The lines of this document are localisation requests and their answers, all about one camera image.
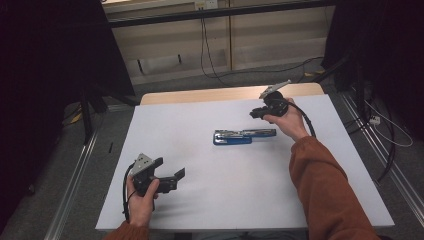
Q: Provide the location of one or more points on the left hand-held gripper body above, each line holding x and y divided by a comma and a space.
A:
143, 166

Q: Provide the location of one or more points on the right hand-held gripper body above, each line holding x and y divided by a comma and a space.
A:
276, 101

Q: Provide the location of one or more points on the blue stapler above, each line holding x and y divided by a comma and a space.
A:
233, 137

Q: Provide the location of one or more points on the person's right hand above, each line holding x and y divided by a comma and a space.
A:
290, 125

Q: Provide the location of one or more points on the person's left hand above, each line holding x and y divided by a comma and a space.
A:
140, 206

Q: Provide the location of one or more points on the small black floor piece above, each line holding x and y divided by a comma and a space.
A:
110, 147

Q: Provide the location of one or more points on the wooden table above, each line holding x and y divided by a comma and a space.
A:
216, 95

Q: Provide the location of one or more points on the yellow floor tape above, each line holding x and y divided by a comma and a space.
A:
315, 73
76, 118

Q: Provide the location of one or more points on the black metal stand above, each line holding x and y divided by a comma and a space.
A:
358, 90
87, 116

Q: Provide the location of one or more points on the white power adapter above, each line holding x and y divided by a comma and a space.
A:
375, 120

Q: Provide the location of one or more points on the black curtain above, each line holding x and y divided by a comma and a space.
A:
50, 83
390, 50

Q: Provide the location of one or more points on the aluminium floor rail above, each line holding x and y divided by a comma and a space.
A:
396, 173
71, 190

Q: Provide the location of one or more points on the dark wall rail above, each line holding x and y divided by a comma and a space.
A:
213, 13

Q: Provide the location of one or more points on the white wall socket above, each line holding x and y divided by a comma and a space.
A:
206, 4

